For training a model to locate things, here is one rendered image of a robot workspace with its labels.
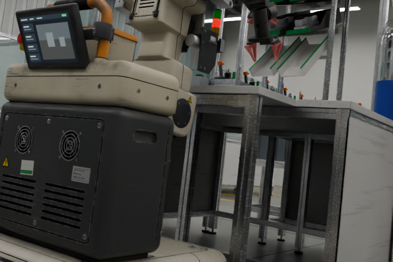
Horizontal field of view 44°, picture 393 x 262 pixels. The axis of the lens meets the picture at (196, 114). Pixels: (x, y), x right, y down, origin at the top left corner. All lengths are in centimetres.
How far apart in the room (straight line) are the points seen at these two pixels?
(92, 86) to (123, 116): 13
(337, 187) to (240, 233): 43
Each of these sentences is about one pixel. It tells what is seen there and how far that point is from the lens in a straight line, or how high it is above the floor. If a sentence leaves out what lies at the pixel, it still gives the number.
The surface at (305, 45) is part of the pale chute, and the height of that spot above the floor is 118.
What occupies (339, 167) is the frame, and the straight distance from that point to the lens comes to 195.
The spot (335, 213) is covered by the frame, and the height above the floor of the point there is 43.
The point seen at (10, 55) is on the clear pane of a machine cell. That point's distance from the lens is 768.
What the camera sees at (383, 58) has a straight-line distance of 302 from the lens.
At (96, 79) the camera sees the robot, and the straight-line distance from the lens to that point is 133.
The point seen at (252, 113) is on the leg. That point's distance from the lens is 178.
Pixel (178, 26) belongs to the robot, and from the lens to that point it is 174.
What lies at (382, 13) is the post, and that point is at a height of 164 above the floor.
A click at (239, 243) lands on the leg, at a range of 180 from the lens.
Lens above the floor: 59
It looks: 5 degrees up
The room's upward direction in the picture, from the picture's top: 7 degrees clockwise
